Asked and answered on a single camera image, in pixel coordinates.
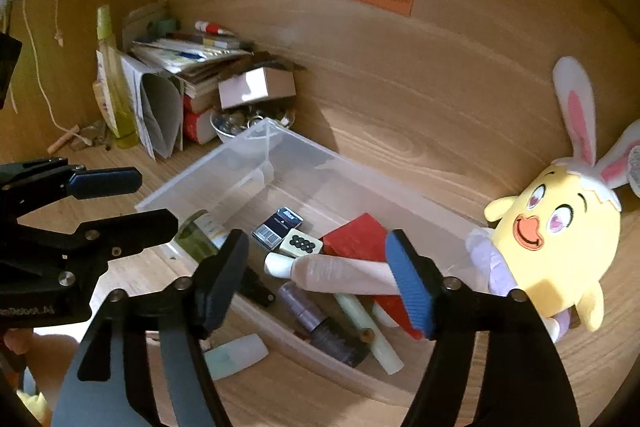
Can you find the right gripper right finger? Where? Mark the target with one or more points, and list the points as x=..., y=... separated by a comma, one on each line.
x=524, y=382

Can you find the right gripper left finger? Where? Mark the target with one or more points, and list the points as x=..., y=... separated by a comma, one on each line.
x=109, y=381

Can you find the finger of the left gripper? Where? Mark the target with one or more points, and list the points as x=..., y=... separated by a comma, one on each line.
x=90, y=181
x=99, y=240

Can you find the green glass bottle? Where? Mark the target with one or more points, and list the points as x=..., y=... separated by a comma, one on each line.
x=201, y=236

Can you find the light green tube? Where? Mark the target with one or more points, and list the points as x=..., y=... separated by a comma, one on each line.
x=380, y=347

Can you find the small dark blue box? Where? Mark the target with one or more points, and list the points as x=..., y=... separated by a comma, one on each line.
x=271, y=233

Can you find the dark purple bottle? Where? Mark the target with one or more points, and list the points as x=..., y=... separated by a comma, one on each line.
x=325, y=334

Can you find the mahjong tile soap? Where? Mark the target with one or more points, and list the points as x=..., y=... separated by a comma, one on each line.
x=298, y=244

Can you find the pink cream tube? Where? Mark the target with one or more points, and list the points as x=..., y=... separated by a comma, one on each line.
x=333, y=275

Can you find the red foil pouch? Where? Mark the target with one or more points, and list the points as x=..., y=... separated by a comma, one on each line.
x=364, y=238

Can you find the person's left hand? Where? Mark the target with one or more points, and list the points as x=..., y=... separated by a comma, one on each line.
x=48, y=358

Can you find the wooden stick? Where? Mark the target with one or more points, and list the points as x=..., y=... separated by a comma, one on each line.
x=66, y=137

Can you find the yellow spray bottle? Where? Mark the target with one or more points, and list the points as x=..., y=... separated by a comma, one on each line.
x=118, y=111

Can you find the yellow chick plush toy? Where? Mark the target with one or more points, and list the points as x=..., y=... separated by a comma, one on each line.
x=556, y=240

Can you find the folded white paper booklet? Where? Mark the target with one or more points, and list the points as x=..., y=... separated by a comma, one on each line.
x=153, y=113

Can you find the clear plastic storage bin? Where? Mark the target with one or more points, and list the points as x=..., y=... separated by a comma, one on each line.
x=242, y=183

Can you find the white bowl of stones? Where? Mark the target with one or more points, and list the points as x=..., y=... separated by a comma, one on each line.
x=228, y=124

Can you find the stack of books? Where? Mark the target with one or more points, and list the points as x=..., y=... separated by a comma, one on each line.
x=199, y=61

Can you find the small white cardboard box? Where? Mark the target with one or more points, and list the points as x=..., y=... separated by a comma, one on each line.
x=255, y=86

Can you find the red white marker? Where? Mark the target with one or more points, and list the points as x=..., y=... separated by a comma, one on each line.
x=212, y=29

